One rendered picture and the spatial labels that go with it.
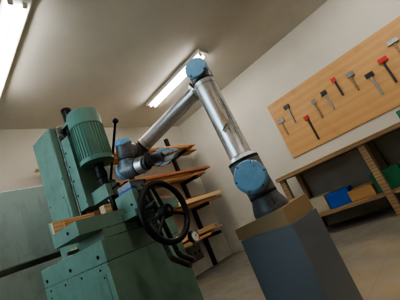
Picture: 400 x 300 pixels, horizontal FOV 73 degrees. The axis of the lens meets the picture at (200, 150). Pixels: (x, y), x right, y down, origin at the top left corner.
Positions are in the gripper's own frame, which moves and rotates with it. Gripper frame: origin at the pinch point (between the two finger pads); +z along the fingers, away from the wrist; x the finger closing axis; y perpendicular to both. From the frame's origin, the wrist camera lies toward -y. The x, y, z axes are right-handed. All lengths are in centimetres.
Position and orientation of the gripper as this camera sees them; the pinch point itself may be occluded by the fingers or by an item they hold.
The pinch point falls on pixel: (177, 151)
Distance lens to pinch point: 131.8
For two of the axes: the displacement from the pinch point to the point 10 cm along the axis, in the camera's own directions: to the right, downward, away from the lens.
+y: 3.8, 0.2, 9.2
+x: 2.9, 9.5, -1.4
